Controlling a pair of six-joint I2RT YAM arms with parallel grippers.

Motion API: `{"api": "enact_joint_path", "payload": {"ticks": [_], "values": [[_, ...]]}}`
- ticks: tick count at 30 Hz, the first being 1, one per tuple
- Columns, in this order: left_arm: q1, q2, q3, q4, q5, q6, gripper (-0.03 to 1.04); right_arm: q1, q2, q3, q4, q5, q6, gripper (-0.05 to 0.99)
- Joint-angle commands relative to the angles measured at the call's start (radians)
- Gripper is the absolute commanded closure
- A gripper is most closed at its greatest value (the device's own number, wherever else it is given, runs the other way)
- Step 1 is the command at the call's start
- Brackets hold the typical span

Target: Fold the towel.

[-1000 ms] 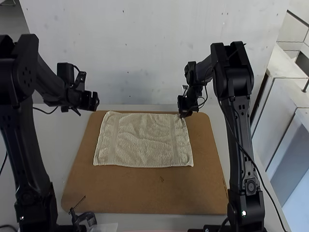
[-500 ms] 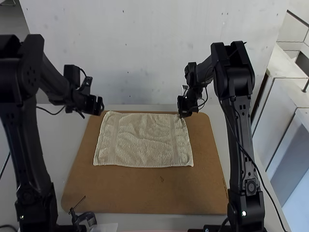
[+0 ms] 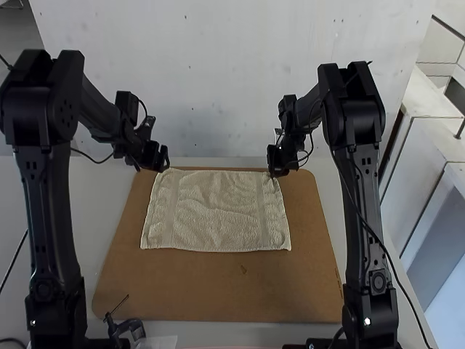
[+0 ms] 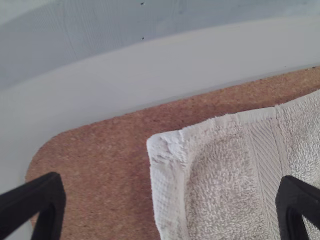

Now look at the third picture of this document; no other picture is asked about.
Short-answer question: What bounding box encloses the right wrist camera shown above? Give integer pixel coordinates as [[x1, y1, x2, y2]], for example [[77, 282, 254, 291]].
[[278, 94, 298, 127]]

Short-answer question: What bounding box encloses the pale towel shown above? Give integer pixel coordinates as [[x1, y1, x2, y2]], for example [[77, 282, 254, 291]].
[[139, 167, 294, 253]]

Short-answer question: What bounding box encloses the cork mat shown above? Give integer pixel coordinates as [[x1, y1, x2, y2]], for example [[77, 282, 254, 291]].
[[91, 166, 344, 324]]

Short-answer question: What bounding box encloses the black cable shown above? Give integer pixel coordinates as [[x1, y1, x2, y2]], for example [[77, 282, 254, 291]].
[[0, 225, 31, 292], [296, 131, 315, 164], [70, 146, 119, 165], [339, 145, 439, 349]]

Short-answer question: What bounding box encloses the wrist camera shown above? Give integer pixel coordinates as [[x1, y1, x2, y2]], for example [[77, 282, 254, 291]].
[[115, 90, 142, 127], [278, 94, 298, 127]]

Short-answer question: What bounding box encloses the black clamp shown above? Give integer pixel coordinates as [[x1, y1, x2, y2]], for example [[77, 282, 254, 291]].
[[102, 293, 147, 349], [282, 334, 344, 349]]

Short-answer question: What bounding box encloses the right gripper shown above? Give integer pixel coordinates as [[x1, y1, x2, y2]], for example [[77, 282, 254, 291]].
[[266, 143, 301, 180]]

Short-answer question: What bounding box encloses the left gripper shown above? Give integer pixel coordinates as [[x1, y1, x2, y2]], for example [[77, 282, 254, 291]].
[[139, 140, 171, 172]]

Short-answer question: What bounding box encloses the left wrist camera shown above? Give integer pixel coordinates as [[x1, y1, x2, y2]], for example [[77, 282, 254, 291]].
[[115, 90, 142, 127]]

